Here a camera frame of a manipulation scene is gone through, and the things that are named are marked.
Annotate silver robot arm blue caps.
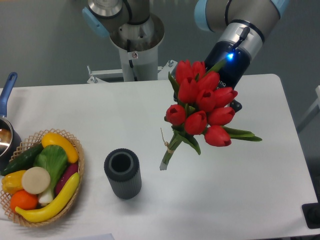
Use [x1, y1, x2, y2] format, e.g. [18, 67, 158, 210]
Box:
[82, 0, 289, 88]

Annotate yellow bell pepper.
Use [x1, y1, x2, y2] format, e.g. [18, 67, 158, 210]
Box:
[1, 170, 26, 195]

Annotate yellow plastic banana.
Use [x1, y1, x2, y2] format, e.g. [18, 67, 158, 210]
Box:
[15, 172, 80, 223]

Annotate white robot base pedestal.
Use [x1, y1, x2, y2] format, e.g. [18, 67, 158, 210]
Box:
[82, 8, 178, 84]

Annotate purple eggplant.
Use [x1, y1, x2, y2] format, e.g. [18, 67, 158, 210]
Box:
[54, 162, 78, 196]

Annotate green cucumber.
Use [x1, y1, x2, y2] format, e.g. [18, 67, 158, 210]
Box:
[0, 143, 44, 176]

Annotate blue handled saucepan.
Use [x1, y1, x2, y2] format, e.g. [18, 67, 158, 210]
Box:
[0, 72, 21, 171]

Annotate green bok choy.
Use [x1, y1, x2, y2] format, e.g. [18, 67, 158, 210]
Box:
[33, 145, 68, 206]

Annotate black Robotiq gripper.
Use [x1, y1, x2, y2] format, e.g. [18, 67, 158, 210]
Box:
[204, 41, 251, 113]

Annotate beige round disc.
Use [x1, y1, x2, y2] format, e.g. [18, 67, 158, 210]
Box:
[21, 166, 51, 195]

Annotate white frame at right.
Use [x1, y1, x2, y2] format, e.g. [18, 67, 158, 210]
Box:
[296, 85, 320, 134]

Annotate black device at edge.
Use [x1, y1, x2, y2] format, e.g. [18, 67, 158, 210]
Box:
[301, 202, 320, 229]

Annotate dark grey ribbed vase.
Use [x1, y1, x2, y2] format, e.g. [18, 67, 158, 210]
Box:
[104, 148, 142, 200]

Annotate orange fruit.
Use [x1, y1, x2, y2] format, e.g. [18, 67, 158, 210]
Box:
[10, 190, 38, 213]

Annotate red tulip bouquet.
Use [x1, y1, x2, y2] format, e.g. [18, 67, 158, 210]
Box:
[159, 59, 262, 171]

